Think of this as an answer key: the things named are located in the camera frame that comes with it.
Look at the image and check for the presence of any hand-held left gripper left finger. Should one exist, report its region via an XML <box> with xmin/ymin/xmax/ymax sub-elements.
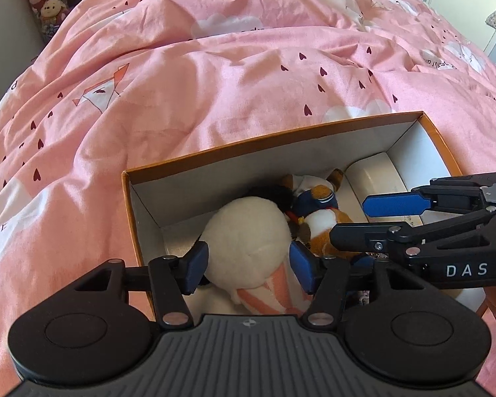
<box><xmin>72</xmin><ymin>240</ymin><xmax>211</xmax><ymax>331</ymax></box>

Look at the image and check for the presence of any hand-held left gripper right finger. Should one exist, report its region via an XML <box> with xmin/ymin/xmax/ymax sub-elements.
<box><xmin>288</xmin><ymin>240</ymin><xmax>423</xmax><ymax>328</ymax></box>

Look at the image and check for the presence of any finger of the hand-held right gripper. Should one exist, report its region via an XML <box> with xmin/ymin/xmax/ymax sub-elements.
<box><xmin>330</xmin><ymin>206</ymin><xmax>496</xmax><ymax>259</ymax></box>
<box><xmin>361</xmin><ymin>171</ymin><xmax>496</xmax><ymax>219</ymax></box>

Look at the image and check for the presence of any white glasses case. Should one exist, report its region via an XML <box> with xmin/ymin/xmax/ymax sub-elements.
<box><xmin>346</xmin><ymin>152</ymin><xmax>423</xmax><ymax>225</ymax></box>

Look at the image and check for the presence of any orange fox plush toy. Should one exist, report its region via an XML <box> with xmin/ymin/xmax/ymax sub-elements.
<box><xmin>281</xmin><ymin>168</ymin><xmax>376</xmax><ymax>266</ymax></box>

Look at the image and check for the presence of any white round plush toy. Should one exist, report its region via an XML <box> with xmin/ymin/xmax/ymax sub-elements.
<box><xmin>197</xmin><ymin>196</ymin><xmax>315</xmax><ymax>317</ymax></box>

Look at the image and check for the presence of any orange cardboard box white inside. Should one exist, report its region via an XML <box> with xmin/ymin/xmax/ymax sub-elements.
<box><xmin>121</xmin><ymin>110</ymin><xmax>489</xmax><ymax>324</ymax></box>

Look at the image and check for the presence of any black fluffy toy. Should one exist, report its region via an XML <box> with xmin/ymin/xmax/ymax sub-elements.
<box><xmin>247</xmin><ymin>184</ymin><xmax>295</xmax><ymax>212</ymax></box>

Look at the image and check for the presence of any pink printed duvet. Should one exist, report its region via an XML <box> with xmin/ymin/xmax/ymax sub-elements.
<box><xmin>0</xmin><ymin>0</ymin><xmax>496</xmax><ymax>397</ymax></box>

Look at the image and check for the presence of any white door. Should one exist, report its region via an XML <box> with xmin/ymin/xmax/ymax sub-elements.
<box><xmin>424</xmin><ymin>0</ymin><xmax>496</xmax><ymax>57</ymax></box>

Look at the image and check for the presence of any beige plush doll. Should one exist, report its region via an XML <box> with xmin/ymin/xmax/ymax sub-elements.
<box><xmin>38</xmin><ymin>0</ymin><xmax>70</xmax><ymax>21</ymax></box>

